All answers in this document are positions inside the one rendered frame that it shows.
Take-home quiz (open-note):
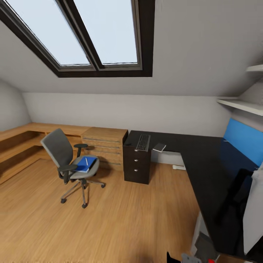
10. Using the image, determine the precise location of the swivel chair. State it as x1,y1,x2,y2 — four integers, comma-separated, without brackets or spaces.
41,128,105,208

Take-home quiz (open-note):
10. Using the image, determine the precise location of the folder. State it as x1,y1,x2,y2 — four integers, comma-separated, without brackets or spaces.
73,157,97,173

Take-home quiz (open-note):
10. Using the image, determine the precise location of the notebook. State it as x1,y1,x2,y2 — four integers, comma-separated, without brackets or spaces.
154,143,166,152

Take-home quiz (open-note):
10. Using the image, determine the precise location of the monitor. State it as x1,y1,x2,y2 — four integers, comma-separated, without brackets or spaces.
225,163,263,258

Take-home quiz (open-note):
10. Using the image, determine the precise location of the keyboard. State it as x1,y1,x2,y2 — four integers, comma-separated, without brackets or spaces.
136,135,150,151

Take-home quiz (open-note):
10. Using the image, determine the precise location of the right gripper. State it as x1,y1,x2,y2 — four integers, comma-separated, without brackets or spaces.
167,252,181,263

